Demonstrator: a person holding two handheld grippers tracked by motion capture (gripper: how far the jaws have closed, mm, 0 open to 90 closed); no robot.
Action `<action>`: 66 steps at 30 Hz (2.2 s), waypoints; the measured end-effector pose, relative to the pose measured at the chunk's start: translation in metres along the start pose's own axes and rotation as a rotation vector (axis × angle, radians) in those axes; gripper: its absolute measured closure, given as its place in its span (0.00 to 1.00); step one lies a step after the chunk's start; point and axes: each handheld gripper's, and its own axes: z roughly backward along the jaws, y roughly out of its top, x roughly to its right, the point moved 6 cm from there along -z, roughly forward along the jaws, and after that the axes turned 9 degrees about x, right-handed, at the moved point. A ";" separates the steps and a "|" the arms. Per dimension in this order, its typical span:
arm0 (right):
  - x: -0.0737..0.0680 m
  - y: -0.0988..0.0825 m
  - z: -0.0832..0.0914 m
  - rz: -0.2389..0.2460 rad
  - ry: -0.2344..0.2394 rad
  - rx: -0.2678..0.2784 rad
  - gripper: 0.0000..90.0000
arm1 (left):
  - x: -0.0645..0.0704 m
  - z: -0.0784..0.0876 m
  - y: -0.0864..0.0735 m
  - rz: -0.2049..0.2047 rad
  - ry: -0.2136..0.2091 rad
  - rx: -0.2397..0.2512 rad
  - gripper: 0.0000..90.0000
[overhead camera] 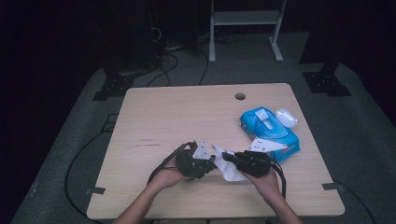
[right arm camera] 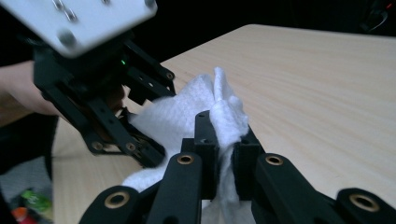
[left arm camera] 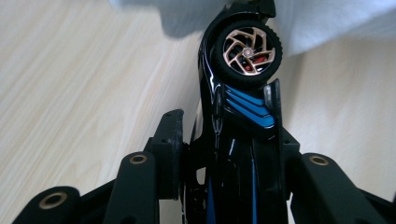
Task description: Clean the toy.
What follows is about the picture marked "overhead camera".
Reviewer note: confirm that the blue wet wipe pack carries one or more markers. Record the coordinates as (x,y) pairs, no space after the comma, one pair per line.
(264,127)

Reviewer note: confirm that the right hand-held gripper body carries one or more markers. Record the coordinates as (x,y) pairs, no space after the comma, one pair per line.
(253,165)

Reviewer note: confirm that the black stand base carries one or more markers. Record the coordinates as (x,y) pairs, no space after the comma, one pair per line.
(325,82)
(113,85)

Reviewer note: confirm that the person's left hand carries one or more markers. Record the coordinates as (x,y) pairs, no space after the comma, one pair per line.
(166,179)

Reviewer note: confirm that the white wet wipe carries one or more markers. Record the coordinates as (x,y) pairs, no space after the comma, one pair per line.
(230,172)

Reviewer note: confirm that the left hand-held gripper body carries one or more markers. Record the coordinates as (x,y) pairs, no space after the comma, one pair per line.
(190,165)

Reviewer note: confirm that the person's right hand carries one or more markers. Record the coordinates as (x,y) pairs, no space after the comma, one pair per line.
(269,186)

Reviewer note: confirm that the dark equipment cabinet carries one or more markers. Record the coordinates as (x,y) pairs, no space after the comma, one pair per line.
(134,37)

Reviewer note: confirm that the white metal stand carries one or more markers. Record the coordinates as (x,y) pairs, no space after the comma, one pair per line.
(246,17)

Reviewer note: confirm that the grey tape piece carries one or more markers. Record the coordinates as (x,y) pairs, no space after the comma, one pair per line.
(95,190)
(333,186)

